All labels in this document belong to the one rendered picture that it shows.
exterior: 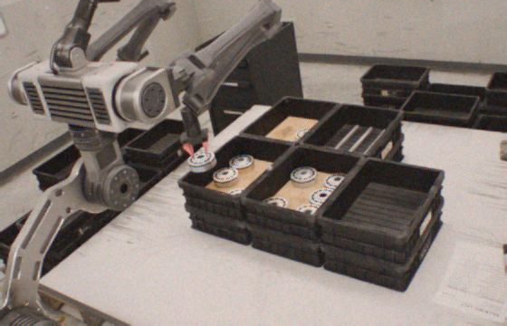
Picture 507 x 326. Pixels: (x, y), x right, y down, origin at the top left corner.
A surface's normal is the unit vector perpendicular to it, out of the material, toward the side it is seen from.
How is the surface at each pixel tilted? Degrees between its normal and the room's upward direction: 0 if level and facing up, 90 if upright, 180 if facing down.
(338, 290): 0
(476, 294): 0
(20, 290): 90
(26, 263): 90
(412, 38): 90
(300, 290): 0
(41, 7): 90
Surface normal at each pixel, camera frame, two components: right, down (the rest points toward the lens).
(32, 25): 0.84, 0.14
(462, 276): -0.16, -0.87
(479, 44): -0.52, 0.48
